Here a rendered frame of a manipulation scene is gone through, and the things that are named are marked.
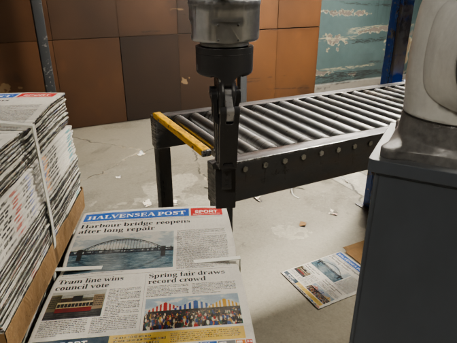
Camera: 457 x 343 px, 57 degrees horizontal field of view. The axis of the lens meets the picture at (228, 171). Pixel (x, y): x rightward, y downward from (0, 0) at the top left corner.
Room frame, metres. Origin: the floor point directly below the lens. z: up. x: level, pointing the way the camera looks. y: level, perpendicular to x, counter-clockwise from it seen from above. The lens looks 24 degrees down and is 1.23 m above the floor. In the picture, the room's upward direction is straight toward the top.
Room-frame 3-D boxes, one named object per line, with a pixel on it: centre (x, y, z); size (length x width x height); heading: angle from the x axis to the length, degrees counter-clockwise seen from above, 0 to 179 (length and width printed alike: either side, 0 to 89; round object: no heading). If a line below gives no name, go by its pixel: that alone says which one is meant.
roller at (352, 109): (1.61, -0.50, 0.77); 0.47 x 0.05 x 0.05; 27
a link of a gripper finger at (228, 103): (0.53, 0.00, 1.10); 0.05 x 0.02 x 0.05; 7
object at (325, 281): (1.60, -0.47, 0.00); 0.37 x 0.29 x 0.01; 117
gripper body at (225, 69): (0.57, 0.01, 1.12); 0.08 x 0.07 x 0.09; 7
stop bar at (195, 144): (1.28, 0.16, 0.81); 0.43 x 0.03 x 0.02; 27
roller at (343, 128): (1.52, -0.32, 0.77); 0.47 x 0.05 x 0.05; 27
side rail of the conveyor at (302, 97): (1.80, -0.32, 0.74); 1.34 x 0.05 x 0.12; 117
